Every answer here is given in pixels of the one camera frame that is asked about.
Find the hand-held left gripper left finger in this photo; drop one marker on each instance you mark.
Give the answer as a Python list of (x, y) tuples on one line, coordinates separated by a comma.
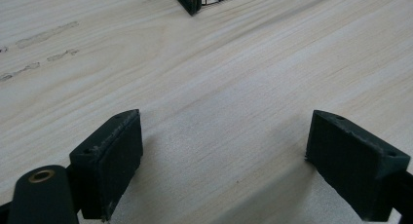
[(107, 165)]

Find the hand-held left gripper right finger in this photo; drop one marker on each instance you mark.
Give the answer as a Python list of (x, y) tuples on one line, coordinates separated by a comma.
[(354, 172)]

